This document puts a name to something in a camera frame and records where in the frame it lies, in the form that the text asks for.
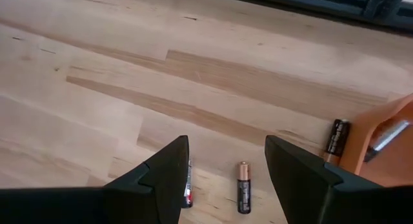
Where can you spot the black copper-top battery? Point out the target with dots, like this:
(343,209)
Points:
(244,191)
(337,140)

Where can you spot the black aluminium table frame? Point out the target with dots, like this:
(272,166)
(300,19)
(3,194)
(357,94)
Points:
(322,4)

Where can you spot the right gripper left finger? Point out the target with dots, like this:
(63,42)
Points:
(145,198)

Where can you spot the silver battery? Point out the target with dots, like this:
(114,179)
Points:
(387,137)

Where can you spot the black frame clamp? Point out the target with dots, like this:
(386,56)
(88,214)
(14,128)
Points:
(384,4)

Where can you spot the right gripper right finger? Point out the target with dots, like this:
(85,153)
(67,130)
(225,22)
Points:
(316,198)

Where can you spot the orange plastic bin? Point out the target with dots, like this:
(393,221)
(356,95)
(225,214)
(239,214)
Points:
(397,166)

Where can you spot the battery with red mark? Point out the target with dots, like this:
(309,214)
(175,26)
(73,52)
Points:
(188,191)

